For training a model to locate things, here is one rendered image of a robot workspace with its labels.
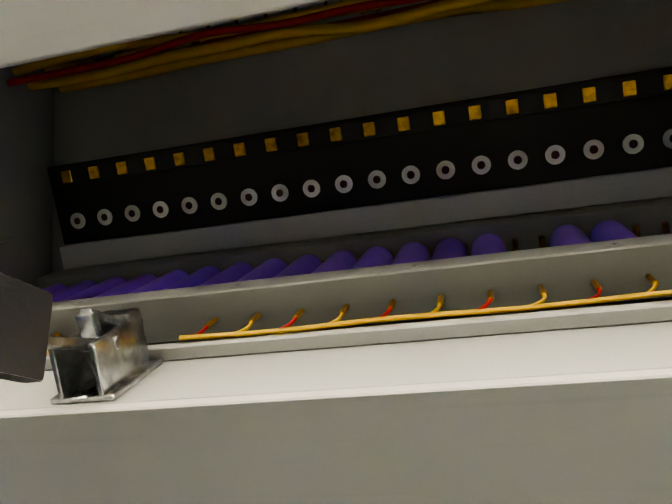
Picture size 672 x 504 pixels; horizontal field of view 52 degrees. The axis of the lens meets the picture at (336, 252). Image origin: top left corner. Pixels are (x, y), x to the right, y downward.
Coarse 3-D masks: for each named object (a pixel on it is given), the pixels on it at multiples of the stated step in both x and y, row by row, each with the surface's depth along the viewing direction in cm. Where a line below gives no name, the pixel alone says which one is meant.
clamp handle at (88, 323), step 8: (80, 320) 27; (88, 320) 27; (96, 320) 27; (80, 328) 27; (88, 328) 27; (96, 328) 27; (56, 336) 24; (64, 336) 25; (88, 336) 27; (96, 336) 27; (48, 344) 24; (56, 344) 24; (64, 344) 25; (72, 344) 25; (80, 344) 25
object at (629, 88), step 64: (320, 128) 41; (384, 128) 40; (448, 128) 39; (512, 128) 39; (576, 128) 38; (640, 128) 37; (64, 192) 46; (128, 192) 45; (192, 192) 44; (256, 192) 43; (320, 192) 42; (384, 192) 41; (448, 192) 40
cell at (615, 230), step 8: (600, 224) 35; (608, 224) 34; (616, 224) 34; (592, 232) 35; (600, 232) 34; (608, 232) 33; (616, 232) 32; (624, 232) 32; (592, 240) 35; (600, 240) 33
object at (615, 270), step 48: (624, 240) 28; (192, 288) 32; (240, 288) 31; (288, 288) 30; (336, 288) 30; (384, 288) 29; (432, 288) 29; (480, 288) 28; (528, 288) 28; (576, 288) 28; (624, 288) 27; (192, 336) 30
